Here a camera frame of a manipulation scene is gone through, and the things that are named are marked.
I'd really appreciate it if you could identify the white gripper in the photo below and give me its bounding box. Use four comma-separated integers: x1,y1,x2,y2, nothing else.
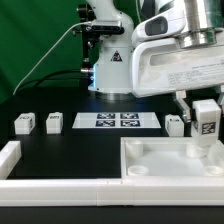
131,35,224,123

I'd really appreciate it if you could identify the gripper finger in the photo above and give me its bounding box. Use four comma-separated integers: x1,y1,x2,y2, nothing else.
217,85,224,106

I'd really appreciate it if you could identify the white square tabletop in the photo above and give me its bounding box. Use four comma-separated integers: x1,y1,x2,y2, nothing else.
120,137,224,178

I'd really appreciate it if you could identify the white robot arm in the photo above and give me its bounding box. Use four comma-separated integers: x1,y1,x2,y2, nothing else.
80,0,224,122

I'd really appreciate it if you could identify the white sheet with tags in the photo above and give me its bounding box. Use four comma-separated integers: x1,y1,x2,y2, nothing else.
72,112,161,129

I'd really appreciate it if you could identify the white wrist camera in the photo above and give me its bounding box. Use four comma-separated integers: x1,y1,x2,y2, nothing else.
132,7,186,47

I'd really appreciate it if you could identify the black cable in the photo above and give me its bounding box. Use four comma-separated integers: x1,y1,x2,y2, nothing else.
14,69,88,94

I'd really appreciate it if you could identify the white front wall rail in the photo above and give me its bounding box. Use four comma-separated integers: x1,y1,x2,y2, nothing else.
0,177,224,206

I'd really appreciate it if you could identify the white cable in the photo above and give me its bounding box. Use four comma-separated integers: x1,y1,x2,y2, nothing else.
12,20,93,96

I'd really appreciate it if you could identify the white left wall block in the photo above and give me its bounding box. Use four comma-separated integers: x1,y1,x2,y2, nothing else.
0,141,22,180

